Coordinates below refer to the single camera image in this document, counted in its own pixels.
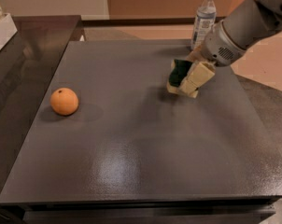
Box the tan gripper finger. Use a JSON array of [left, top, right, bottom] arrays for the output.
[[178, 62, 216, 98], [170, 44, 207, 72]]

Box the green and yellow sponge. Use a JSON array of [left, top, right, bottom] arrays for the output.
[[167, 59, 192, 94]]

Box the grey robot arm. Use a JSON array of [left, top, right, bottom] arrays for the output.
[[167, 0, 282, 98]]

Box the clear plastic water bottle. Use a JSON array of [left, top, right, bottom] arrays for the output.
[[190, 0, 217, 49]]

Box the orange fruit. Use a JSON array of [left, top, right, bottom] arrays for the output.
[[50, 88, 78, 116]]

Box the dark glossy side table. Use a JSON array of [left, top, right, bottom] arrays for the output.
[[0, 15, 85, 193]]

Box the white box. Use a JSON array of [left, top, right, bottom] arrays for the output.
[[0, 13, 18, 50]]

